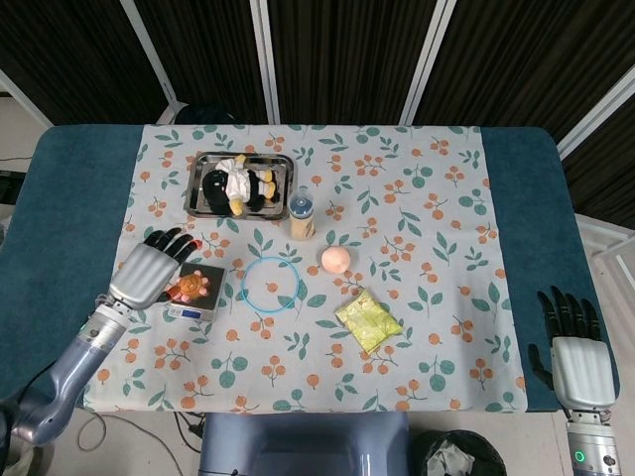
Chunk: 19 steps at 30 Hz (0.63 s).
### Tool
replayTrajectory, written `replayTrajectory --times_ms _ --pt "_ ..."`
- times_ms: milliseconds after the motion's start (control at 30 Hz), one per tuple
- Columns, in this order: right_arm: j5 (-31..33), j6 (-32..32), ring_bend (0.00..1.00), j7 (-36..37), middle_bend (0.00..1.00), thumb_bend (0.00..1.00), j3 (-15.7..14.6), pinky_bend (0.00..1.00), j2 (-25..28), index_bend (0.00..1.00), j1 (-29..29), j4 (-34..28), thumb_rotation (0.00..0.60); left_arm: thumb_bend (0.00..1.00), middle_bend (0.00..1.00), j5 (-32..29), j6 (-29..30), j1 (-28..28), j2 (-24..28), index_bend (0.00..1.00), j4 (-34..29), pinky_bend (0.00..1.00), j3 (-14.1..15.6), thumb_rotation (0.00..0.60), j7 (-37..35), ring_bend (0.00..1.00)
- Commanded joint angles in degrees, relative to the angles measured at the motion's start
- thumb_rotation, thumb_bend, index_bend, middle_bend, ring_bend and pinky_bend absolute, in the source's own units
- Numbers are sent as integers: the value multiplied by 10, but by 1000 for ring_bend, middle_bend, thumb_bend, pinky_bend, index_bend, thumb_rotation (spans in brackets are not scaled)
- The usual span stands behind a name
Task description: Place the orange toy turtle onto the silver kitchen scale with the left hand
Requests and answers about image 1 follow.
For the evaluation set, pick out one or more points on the floral fruit print tablecloth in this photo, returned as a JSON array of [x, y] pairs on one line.
[[397, 248]]

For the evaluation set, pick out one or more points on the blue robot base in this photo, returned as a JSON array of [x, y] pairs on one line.
[[302, 446]]

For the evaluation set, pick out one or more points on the silver digital kitchen scale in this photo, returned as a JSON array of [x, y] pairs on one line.
[[217, 277]]

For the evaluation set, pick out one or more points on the stainless steel tray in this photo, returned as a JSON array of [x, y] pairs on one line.
[[193, 198]]

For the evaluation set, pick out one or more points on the pink foam ball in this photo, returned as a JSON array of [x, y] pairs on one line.
[[337, 259]]

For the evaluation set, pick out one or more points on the pink orange toy turtle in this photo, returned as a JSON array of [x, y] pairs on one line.
[[191, 286]]

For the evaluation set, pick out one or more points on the yellow-green snack packet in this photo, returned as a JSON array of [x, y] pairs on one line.
[[369, 322]]

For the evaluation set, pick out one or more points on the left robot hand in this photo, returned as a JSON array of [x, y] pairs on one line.
[[144, 273]]

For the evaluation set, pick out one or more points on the seasoning bottle with blue cap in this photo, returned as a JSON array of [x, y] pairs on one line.
[[302, 218]]

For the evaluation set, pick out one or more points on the teal table cover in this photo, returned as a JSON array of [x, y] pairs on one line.
[[64, 198]]

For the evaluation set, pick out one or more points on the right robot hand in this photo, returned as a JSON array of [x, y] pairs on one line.
[[583, 367]]

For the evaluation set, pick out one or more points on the white metal rack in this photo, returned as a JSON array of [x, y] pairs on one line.
[[612, 248]]

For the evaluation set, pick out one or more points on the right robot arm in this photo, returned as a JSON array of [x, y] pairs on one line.
[[593, 441]]

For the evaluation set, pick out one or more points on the dark room divider panel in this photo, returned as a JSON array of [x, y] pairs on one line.
[[521, 59], [610, 163], [74, 54], [347, 54], [208, 54]]

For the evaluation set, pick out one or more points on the trash bin with black bag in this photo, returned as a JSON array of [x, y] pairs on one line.
[[461, 456]]

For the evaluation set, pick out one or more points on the black penguin plush toy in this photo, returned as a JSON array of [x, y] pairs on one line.
[[215, 186]]

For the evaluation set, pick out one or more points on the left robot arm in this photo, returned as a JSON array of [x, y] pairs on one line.
[[74, 362]]

